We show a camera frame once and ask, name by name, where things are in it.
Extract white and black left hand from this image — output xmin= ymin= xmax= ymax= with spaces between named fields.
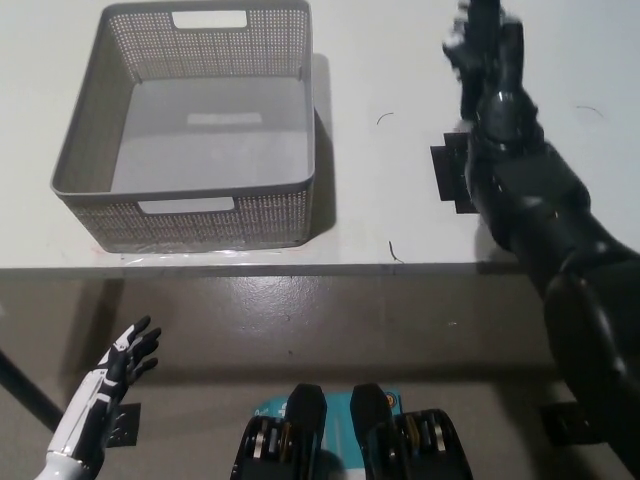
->
xmin=47 ymin=314 xmax=163 ymax=466

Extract black taped square stand pad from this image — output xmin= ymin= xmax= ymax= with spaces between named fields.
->
xmin=430 ymin=130 xmax=482 ymax=216

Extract black floor tape patch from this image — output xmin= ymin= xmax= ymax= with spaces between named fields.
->
xmin=108 ymin=402 xmax=142 ymax=446
xmin=539 ymin=402 xmax=604 ymax=445

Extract black and white right hand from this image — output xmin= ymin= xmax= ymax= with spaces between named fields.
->
xmin=442 ymin=0 xmax=547 ymax=157

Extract clear tape strip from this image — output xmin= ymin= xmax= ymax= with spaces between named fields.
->
xmin=92 ymin=244 xmax=296 ymax=265

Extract black table leg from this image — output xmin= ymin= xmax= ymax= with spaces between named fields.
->
xmin=0 ymin=348 xmax=62 ymax=432

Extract grey perforated plastic basket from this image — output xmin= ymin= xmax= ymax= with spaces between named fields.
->
xmin=48 ymin=0 xmax=317 ymax=254

